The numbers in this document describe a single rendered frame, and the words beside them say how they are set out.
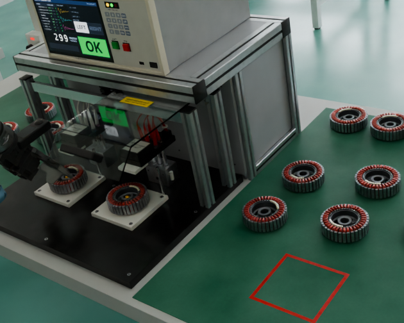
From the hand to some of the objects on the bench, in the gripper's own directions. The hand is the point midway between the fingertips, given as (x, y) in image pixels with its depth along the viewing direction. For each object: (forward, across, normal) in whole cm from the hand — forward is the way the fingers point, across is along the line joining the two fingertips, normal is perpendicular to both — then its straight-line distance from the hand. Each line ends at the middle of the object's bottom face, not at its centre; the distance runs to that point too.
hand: (56, 170), depth 177 cm
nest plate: (+8, +24, -2) cm, 26 cm away
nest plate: (+8, 0, -2) cm, 8 cm away
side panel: (+30, +45, +32) cm, 63 cm away
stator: (+7, 0, -1) cm, 7 cm away
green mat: (+21, +77, +17) cm, 82 cm away
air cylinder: (+15, +24, +11) cm, 31 cm away
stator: (+16, +59, +9) cm, 62 cm away
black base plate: (+11, +12, -1) cm, 16 cm away
